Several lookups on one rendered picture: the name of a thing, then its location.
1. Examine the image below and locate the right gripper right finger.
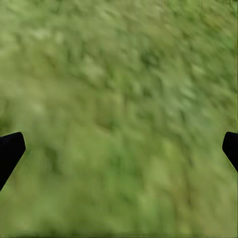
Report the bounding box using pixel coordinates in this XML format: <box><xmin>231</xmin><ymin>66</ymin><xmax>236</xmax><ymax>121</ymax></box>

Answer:
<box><xmin>222</xmin><ymin>132</ymin><xmax>238</xmax><ymax>172</ymax></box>

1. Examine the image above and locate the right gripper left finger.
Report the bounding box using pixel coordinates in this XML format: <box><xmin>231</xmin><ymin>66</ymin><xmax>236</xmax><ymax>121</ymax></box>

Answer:
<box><xmin>0</xmin><ymin>132</ymin><xmax>26</xmax><ymax>191</ymax></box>

